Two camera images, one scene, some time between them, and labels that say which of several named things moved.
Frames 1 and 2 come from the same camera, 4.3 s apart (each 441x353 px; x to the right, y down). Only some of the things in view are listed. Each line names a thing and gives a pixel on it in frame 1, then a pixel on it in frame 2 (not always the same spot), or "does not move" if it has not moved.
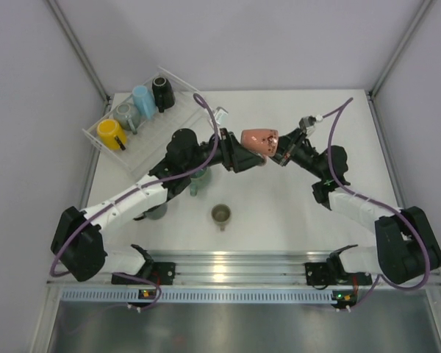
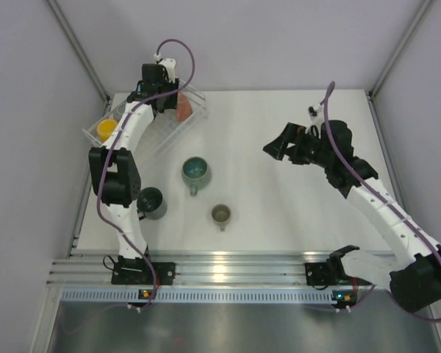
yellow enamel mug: x=107 y=129 does not move
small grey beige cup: x=220 y=213 does not move
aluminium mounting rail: x=239 y=269 does not move
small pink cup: x=263 y=140 -> x=184 y=107
